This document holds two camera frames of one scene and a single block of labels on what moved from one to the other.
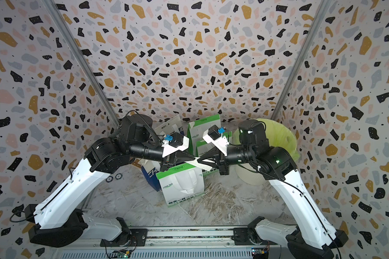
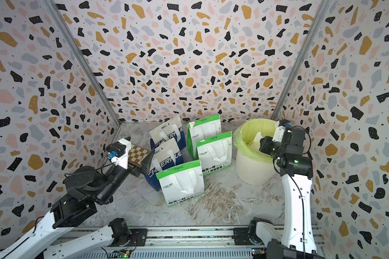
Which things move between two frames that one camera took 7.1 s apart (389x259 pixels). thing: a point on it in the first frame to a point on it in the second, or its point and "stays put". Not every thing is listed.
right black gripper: (221, 161) to (264, 146)
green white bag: (195, 130) stays put
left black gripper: (170, 162) to (146, 164)
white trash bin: (246, 174) stays put
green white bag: (181, 182) stays put
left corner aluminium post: (54, 9) stays put
